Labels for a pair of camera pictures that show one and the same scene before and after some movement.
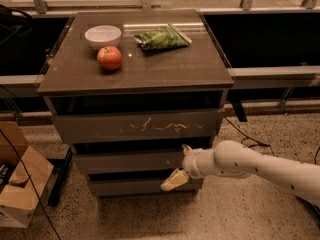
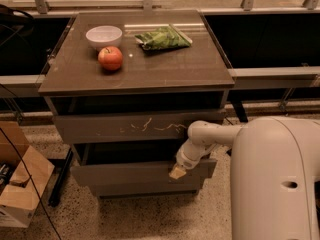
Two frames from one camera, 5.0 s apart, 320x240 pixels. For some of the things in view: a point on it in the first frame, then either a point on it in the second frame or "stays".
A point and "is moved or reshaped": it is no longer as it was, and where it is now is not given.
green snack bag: (163, 37) stays
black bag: (13, 24) stays
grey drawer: (159, 160) is moved or reshaped
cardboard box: (23, 173) stays
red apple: (109, 58) stays
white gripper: (190, 164) → (184, 159)
